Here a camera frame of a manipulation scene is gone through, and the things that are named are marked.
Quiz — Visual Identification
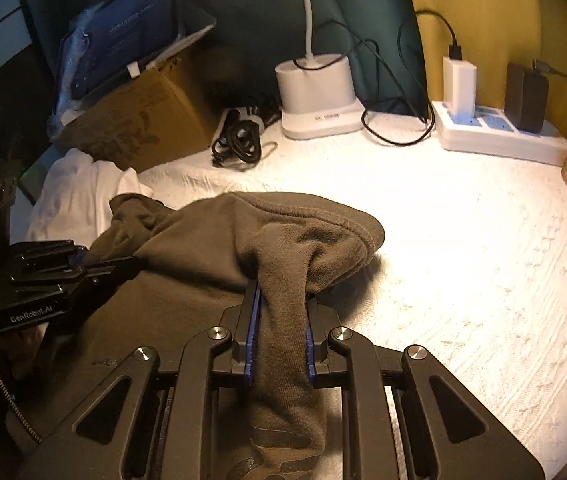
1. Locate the white power strip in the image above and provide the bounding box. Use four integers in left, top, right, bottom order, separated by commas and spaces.
431, 100, 567, 167

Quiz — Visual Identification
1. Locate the white charger adapter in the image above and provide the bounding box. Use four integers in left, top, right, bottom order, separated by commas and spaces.
442, 56, 478, 120

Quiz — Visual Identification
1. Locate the teal curtain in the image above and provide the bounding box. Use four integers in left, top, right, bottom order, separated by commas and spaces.
18, 0, 429, 116

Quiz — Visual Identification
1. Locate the black charger adapter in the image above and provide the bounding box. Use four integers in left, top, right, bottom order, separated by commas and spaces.
506, 62, 549, 133

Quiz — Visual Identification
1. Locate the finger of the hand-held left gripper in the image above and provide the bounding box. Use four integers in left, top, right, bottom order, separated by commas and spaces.
10, 240, 89, 268
23, 256, 143, 291

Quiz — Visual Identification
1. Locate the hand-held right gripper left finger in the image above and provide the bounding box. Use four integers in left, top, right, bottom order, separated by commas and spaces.
16, 280, 264, 480

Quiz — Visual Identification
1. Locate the brown cardboard box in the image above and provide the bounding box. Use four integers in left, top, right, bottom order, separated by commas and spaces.
50, 25, 224, 173

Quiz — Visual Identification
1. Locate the yellow curtain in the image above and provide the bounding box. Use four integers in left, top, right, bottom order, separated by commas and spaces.
401, 0, 567, 136

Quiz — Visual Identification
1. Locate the desk lamp black cable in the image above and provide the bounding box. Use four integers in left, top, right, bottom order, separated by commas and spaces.
313, 20, 437, 147

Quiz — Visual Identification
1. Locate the white desk lamp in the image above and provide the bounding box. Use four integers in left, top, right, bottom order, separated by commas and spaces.
274, 0, 367, 141

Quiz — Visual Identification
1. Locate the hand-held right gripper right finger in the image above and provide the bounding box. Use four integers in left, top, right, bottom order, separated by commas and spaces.
305, 295, 547, 480

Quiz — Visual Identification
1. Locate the coiled black cable bundle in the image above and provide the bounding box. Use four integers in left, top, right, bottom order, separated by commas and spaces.
210, 95, 281, 170

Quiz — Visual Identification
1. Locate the white cloth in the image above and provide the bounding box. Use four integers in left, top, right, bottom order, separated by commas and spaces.
26, 149, 154, 246

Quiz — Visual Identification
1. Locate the dark olive shirt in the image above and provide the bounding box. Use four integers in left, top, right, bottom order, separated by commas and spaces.
8, 191, 387, 480

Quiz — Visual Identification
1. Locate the white textured blanket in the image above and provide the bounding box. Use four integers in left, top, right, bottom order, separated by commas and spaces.
28, 110, 567, 480

